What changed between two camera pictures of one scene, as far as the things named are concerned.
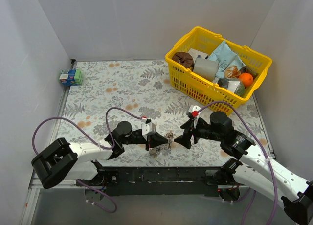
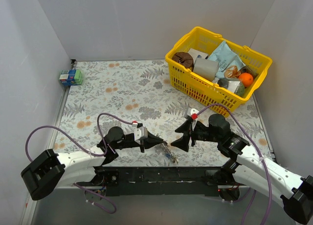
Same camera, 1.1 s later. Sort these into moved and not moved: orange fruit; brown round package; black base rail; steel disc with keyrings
Moved: steel disc with keyrings
Not moved: black base rail; orange fruit; brown round package
